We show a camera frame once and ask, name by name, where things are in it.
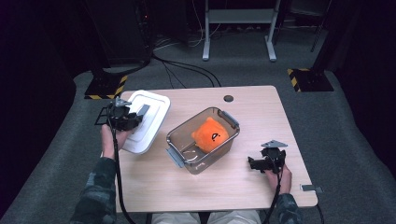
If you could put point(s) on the black yellow striped stand base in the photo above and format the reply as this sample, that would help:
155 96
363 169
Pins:
104 87
311 81

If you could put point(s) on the white metal stand frame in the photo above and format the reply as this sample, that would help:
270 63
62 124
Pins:
239 15

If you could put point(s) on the person's left hand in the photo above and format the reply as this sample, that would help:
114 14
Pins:
110 141

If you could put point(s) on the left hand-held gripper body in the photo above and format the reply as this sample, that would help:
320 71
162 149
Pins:
120 118

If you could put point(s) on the person's right hand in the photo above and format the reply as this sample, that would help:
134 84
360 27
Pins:
281 182

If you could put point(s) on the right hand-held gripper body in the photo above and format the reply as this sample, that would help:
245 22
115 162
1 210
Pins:
274 158

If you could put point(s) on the person's legs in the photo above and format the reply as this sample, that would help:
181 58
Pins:
205 218

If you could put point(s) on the orange plush toy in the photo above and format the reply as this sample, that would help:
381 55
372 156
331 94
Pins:
208 137

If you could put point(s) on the transparent brown storage box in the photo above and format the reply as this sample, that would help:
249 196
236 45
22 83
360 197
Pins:
193 161

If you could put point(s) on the grey tape strip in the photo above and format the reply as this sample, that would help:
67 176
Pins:
311 188

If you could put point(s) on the black equipment cabinet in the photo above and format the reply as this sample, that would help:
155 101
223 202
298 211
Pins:
121 31

